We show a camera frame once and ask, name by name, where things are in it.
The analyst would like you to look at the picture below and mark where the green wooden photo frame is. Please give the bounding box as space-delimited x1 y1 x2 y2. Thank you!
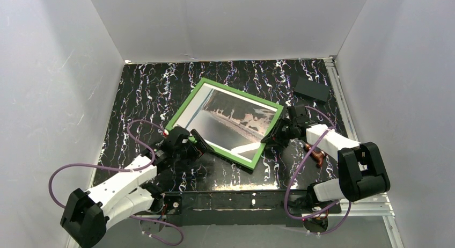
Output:
166 78 284 170

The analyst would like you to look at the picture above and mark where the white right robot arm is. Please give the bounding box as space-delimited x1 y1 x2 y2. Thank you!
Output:
261 106 391 205

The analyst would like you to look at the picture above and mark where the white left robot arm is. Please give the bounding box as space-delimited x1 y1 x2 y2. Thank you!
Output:
60 126 213 247

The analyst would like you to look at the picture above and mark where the black rectangular box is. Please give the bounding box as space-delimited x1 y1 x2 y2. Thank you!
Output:
293 77 330 103

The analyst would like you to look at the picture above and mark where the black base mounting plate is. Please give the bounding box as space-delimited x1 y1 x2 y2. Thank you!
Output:
129 189 342 228

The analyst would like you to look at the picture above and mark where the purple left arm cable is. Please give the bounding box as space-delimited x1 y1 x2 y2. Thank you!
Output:
48 119 185 247

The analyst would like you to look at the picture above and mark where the aluminium rail frame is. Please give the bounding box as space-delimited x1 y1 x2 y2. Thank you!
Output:
323 57 404 248

